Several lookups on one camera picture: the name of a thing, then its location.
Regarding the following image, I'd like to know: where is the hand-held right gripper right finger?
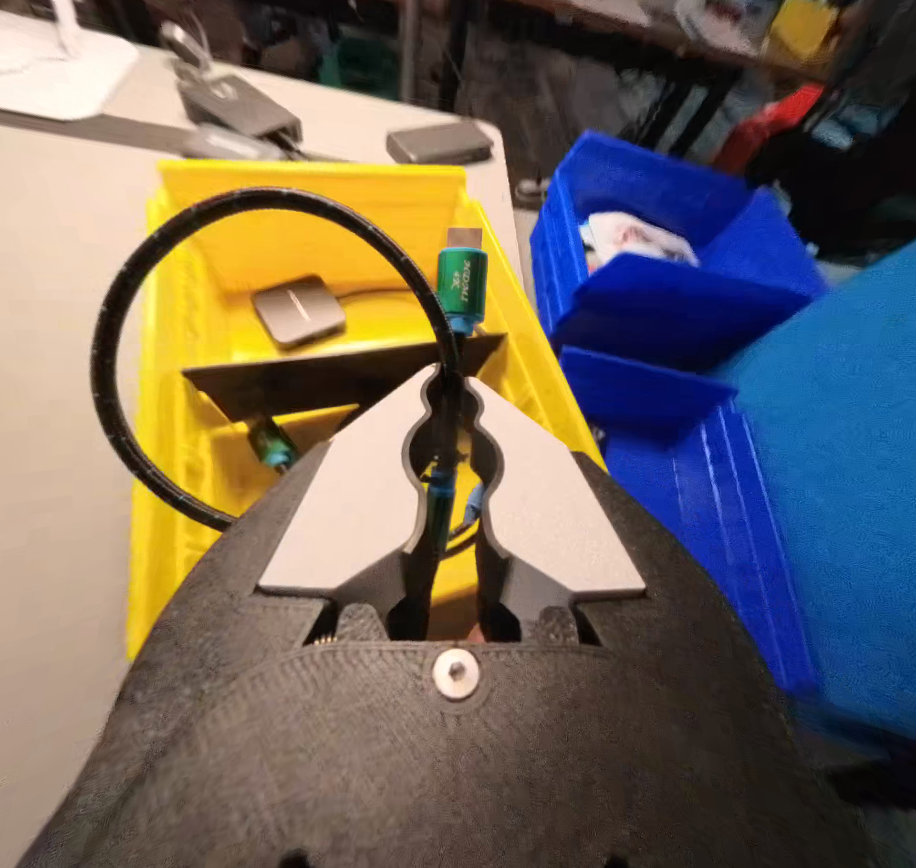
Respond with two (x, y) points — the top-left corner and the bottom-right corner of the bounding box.
(461, 376), (648, 610)

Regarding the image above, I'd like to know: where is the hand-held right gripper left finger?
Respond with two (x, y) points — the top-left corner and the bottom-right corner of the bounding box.
(258, 364), (441, 608)

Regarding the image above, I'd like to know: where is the black braided hdmi cable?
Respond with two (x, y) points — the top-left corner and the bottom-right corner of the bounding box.
(89, 187), (490, 583)
(245, 414), (302, 473)

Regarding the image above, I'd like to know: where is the black square usb hub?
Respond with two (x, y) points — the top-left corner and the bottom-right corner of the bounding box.
(250, 276), (348, 351)

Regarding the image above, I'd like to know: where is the thin black hub cable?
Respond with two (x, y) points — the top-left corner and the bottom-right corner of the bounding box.
(336, 285), (430, 305)

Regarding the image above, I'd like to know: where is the yellow plastic bin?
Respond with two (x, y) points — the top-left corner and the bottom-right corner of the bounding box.
(127, 160), (609, 661)

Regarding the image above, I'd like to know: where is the blue plastic bin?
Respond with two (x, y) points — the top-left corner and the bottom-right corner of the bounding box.
(530, 130), (827, 375)
(558, 344), (738, 443)

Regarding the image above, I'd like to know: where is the white crumpled cloth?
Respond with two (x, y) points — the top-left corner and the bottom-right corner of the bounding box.
(578, 211), (701, 269)

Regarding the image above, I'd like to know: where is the dark flat device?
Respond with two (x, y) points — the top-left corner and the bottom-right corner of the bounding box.
(386, 120), (495, 165)
(175, 74), (303, 141)

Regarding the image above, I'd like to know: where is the green plastic bin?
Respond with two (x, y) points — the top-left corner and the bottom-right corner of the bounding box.
(318, 38), (400, 100)

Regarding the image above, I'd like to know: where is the white tablet stand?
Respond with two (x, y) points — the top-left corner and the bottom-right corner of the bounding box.
(0, 0), (140, 123)

